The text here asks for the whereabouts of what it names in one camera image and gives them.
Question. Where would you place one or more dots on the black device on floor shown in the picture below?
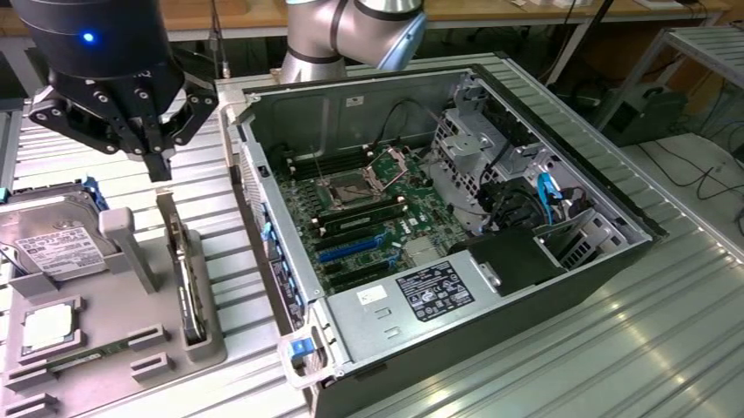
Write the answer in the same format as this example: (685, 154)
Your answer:
(645, 115)

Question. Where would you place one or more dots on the wooden desk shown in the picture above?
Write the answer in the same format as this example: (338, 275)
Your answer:
(250, 17)

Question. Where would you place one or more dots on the grey parts rack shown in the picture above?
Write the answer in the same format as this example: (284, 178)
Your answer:
(109, 313)

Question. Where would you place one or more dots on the black expansion slot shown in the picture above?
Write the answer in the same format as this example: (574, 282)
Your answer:
(346, 240)
(356, 271)

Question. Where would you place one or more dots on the green motherboard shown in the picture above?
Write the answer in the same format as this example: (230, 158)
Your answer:
(418, 204)

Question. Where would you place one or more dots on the blue expansion slot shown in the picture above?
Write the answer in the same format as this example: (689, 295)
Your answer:
(347, 251)

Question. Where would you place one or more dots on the metal disk bay cage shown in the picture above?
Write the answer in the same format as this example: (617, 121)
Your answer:
(465, 148)

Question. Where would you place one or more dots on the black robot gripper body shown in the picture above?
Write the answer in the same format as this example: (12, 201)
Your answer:
(109, 52)

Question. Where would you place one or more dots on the socket locking lever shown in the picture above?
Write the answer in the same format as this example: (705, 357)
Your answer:
(318, 167)

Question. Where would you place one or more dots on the black fan shroud box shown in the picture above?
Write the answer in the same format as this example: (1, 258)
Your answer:
(511, 261)

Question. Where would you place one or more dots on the graphics card with black fan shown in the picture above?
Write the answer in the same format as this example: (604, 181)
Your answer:
(181, 261)

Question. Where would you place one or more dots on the silver chipset heatsink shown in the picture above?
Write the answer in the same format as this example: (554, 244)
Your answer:
(421, 252)

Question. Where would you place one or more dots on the white round table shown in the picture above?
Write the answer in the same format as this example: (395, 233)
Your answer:
(668, 174)

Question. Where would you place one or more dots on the installed black RAM stick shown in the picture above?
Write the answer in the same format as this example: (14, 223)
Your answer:
(360, 217)

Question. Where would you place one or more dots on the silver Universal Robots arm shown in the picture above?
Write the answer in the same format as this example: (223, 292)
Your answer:
(324, 39)

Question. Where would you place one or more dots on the blue disk carrier bracket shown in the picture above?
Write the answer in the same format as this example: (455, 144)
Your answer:
(95, 193)

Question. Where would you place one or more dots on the blue case latch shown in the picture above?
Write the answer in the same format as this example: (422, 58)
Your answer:
(300, 348)

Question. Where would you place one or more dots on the silver CPU chip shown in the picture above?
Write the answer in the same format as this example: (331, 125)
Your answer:
(49, 326)

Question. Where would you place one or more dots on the green loose RAM stick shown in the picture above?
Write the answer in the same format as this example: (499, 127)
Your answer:
(87, 356)

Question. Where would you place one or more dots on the metal slat side table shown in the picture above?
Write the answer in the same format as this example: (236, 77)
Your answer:
(709, 48)

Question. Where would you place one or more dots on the black RAM slot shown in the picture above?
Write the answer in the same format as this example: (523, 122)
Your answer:
(328, 162)

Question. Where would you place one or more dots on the CPU socket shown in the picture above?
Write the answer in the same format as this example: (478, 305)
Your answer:
(347, 189)

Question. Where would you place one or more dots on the black open PC case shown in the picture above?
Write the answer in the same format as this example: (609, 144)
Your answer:
(406, 383)

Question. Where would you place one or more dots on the silver hard disk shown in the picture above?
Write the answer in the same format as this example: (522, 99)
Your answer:
(52, 235)

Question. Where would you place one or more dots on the grey power supply with label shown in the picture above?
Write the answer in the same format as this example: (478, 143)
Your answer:
(378, 322)

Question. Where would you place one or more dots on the metal socket cover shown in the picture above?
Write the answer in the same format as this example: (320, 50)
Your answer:
(390, 167)

